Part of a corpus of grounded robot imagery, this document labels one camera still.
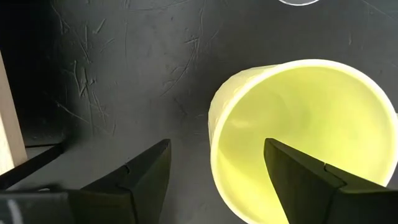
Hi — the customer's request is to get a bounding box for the pale yellow plastic mug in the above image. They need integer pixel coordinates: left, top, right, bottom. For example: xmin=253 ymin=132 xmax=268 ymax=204
xmin=207 ymin=58 xmax=398 ymax=224

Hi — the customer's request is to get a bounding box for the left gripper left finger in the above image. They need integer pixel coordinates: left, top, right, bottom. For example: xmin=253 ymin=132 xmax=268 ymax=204
xmin=68 ymin=139 xmax=172 ymax=224

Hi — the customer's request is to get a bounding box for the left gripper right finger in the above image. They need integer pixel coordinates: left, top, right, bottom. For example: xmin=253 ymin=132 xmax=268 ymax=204
xmin=263 ymin=138 xmax=398 ymax=224

